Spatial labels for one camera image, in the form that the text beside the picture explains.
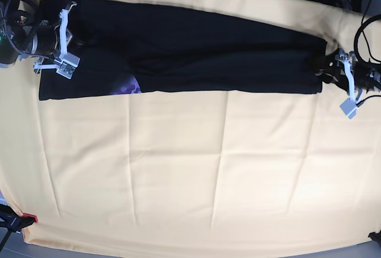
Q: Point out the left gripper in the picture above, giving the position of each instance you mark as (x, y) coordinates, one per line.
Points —
(347, 73)

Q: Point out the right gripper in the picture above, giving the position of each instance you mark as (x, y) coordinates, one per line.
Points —
(50, 39)

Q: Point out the dark navy T-shirt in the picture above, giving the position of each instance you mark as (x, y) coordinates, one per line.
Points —
(139, 48)

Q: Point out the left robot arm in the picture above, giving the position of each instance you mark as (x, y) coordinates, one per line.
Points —
(362, 47)

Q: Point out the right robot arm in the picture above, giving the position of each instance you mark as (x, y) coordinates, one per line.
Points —
(25, 35)

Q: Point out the cream yellow table cloth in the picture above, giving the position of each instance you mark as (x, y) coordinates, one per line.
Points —
(203, 174)

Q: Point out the black corner clamp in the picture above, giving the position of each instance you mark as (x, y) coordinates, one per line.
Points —
(375, 236)

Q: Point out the red and black clamp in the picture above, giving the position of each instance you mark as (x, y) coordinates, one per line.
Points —
(13, 223)

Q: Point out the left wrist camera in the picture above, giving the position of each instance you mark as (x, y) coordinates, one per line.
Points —
(349, 107)

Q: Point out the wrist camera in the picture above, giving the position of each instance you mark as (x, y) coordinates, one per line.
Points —
(349, 107)
(67, 63)

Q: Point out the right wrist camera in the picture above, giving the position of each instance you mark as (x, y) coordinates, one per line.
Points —
(67, 63)

